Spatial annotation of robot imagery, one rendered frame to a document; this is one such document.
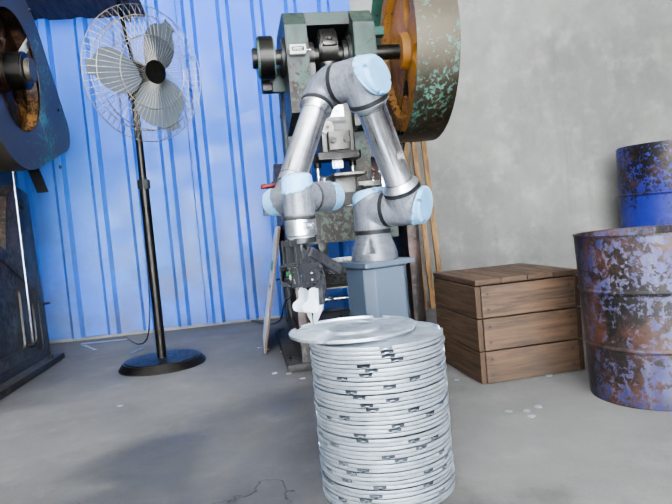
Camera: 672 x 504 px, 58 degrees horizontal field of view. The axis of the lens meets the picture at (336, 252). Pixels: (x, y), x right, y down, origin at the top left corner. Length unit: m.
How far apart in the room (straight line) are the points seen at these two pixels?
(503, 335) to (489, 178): 2.22
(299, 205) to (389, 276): 0.58
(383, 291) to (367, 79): 0.65
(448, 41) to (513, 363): 1.26
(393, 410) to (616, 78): 3.81
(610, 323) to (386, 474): 0.87
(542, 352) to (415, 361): 1.02
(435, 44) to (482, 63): 1.80
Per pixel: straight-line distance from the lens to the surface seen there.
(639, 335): 1.83
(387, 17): 3.15
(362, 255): 1.90
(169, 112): 2.89
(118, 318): 3.91
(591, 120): 4.58
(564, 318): 2.20
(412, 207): 1.81
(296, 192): 1.41
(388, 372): 1.20
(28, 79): 2.89
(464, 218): 4.12
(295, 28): 2.71
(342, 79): 1.71
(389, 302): 1.90
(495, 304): 2.07
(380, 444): 1.24
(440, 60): 2.53
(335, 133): 2.64
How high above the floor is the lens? 0.59
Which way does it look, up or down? 3 degrees down
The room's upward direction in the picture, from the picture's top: 5 degrees counter-clockwise
